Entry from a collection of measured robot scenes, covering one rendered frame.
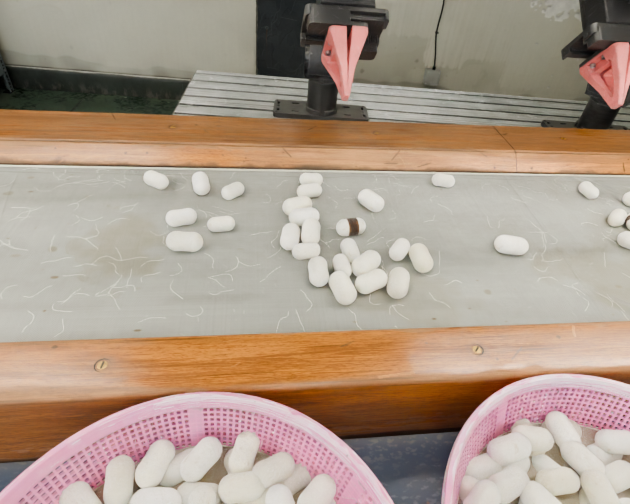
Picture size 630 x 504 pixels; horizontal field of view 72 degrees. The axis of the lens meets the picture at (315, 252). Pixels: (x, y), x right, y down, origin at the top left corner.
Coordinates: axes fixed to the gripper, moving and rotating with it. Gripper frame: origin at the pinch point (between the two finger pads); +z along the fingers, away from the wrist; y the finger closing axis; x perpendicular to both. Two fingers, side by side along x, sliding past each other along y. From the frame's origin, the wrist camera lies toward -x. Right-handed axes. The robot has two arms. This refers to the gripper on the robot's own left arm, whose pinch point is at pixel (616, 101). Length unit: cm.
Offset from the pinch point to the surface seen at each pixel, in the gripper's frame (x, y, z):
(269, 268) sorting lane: -4, -48, 23
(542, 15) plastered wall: 137, 99, -122
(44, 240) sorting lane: -1, -71, 19
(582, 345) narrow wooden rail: -14.2, -20.5, 31.1
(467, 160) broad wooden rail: 8.7, -17.7, 5.7
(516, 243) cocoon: -4.4, -19.5, 20.3
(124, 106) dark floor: 186, -120, -87
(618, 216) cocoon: -0.7, -2.6, 16.3
